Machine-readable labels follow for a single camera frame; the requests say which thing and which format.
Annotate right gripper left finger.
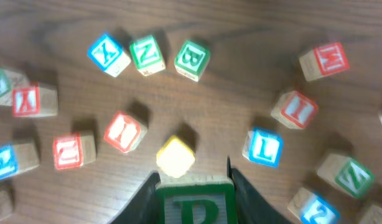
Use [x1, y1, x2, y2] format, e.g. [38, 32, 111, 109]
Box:
[108, 171, 161, 224]

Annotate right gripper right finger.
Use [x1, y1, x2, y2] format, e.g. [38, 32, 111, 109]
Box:
[226, 156, 291, 224]

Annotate green R block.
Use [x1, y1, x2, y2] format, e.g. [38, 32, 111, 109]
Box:
[156, 175, 238, 224]

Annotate blue 2 block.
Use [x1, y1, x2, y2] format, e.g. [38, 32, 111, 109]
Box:
[287, 187, 339, 224]

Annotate yellow block centre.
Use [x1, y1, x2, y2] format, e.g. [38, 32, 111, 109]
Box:
[156, 135, 195, 178]

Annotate blue L block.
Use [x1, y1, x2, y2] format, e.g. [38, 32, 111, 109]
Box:
[242, 127, 284, 168]

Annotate red I block left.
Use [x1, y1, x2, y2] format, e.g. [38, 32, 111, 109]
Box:
[104, 111, 148, 154]

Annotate red i block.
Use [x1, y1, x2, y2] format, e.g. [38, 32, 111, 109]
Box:
[271, 90, 319, 129]
[104, 111, 148, 154]

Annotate red U block upper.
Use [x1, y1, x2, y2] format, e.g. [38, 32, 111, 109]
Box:
[52, 131, 96, 170]

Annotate green Z block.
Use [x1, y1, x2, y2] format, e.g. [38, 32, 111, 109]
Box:
[316, 153, 375, 198]

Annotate red I block right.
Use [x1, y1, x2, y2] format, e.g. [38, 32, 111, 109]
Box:
[271, 90, 319, 129]

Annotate blue P block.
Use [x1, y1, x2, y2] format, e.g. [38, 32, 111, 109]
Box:
[0, 139, 40, 181]

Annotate red Y block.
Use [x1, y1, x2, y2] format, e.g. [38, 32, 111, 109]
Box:
[12, 82, 58, 118]

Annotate green N block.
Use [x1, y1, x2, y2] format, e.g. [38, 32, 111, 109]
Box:
[129, 35, 166, 77]

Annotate green B block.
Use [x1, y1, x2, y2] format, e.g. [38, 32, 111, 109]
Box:
[174, 40, 210, 82]

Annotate blue X block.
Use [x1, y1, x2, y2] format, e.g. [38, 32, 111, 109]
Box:
[87, 33, 131, 78]

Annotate red M block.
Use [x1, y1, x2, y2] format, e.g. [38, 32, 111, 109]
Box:
[299, 42, 350, 82]

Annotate green F block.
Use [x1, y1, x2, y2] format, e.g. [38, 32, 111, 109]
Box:
[0, 68, 30, 106]

